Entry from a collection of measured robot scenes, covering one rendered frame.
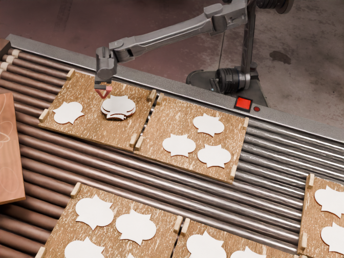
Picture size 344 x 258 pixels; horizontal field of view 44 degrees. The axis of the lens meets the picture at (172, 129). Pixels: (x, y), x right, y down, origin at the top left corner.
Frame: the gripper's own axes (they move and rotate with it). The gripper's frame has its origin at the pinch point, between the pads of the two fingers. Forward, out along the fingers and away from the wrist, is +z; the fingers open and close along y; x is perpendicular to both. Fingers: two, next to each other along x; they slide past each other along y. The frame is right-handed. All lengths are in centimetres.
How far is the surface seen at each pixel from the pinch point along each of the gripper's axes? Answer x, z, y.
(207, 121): -44.4, 11.0, -6.1
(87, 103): 7.6, 13.1, 3.5
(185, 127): -34.7, 12.2, -9.1
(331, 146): -99, 13, -16
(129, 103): -10.7, 8.7, 0.6
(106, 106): -0.8, 8.9, -1.6
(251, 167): -61, 13, -28
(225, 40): -95, 105, 171
